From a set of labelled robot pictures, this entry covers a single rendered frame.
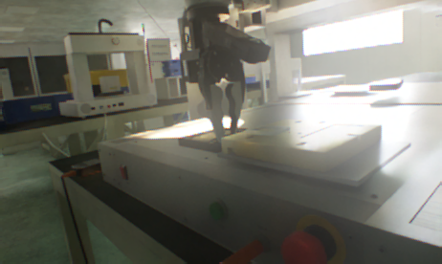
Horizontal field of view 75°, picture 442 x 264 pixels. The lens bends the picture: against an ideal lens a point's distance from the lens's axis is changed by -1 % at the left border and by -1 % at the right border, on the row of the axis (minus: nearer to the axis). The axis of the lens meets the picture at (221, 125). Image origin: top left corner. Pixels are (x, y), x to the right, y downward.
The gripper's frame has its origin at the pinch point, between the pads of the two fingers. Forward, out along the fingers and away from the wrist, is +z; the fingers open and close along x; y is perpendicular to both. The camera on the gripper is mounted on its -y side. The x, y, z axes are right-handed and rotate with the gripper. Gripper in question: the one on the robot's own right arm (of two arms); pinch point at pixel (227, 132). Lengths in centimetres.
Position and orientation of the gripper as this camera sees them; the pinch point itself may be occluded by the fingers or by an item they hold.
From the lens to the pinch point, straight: 51.2
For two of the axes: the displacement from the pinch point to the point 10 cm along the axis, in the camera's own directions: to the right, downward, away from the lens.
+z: 1.1, 9.8, 1.7
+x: -7.4, 1.9, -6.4
